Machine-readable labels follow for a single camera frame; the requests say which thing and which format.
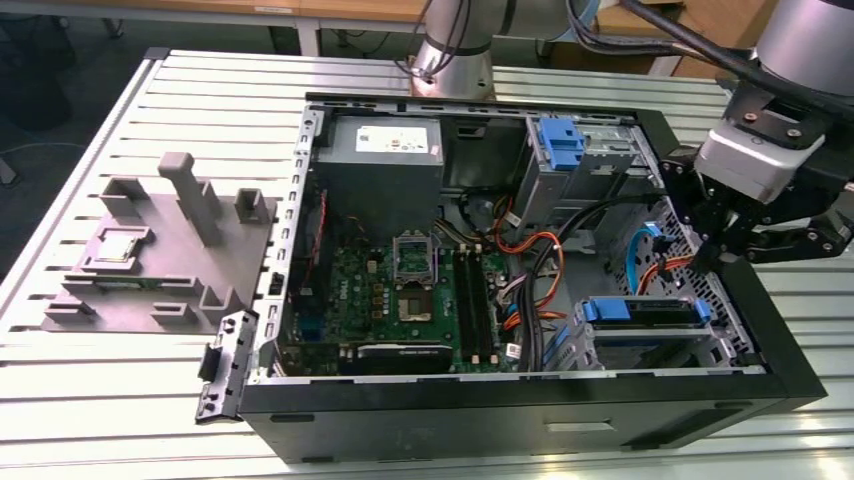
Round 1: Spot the black case fan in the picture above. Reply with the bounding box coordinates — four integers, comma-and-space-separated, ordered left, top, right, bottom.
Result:
291, 187, 335, 306

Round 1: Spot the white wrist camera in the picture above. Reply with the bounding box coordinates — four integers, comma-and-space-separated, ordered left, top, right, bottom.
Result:
693, 122, 829, 204

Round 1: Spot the silver CPU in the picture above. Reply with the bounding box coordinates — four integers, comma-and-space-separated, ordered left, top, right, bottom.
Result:
92, 234, 143, 264

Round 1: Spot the black office chair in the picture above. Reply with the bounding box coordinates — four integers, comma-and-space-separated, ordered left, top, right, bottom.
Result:
0, 14, 75, 134

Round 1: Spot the grey power supply unit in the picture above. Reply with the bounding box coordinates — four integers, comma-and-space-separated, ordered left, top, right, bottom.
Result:
311, 115, 447, 246

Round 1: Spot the red black twisted wire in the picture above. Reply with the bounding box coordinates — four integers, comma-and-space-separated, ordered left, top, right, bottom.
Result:
299, 192, 331, 296

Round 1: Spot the green motherboard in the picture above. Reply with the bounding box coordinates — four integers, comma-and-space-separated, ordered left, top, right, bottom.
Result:
276, 232, 529, 376

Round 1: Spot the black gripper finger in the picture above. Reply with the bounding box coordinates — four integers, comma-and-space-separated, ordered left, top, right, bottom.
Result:
735, 208, 854, 265
657, 147, 742, 275

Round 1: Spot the black RAM slot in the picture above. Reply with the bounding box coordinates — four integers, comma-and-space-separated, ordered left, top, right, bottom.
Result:
470, 243, 502, 365
451, 243, 483, 365

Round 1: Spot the orange power wire black plug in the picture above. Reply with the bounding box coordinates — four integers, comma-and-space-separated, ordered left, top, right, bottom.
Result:
637, 252, 702, 296

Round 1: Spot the orange red wire bundle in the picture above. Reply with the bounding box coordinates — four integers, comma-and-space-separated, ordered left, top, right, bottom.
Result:
494, 197, 569, 334

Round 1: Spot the hard disk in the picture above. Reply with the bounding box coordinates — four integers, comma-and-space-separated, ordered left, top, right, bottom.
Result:
543, 296, 715, 371

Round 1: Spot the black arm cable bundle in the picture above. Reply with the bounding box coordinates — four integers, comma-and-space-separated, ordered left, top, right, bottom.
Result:
566, 0, 762, 76

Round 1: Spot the silver disk bay cage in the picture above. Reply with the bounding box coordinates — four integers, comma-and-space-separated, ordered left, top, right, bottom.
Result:
546, 294, 735, 372

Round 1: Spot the blue data wire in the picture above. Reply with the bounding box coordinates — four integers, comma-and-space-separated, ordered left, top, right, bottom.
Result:
626, 222, 673, 296

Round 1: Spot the grey parts rack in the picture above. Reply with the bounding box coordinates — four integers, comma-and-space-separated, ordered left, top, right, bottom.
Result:
40, 151, 286, 334

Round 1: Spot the green RAM stick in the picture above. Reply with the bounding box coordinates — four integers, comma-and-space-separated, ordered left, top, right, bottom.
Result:
92, 279, 166, 292

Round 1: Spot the blue plastic drive carrier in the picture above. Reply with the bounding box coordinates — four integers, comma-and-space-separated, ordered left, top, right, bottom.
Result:
541, 118, 587, 172

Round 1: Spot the wooden cabinet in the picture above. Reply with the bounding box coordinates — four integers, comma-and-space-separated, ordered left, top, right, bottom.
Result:
673, 0, 766, 84

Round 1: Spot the yellow black wire bundle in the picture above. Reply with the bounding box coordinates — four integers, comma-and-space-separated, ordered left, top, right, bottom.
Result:
432, 217, 496, 247

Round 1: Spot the grey optical drive bay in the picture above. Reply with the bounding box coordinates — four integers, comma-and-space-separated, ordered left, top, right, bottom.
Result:
523, 117, 669, 231

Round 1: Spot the grey expansion slot retainer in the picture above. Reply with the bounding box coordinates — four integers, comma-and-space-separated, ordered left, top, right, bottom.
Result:
194, 308, 262, 426

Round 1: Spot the black graphics card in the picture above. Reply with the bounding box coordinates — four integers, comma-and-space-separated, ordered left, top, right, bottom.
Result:
336, 342, 454, 376

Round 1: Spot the metal socket cover frame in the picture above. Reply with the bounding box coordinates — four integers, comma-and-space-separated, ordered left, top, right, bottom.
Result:
391, 232, 440, 290

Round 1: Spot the black PC case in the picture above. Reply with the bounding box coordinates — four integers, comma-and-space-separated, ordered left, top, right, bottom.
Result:
236, 91, 829, 464

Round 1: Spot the CPU socket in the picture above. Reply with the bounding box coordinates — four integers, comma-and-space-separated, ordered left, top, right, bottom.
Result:
396, 291, 443, 325

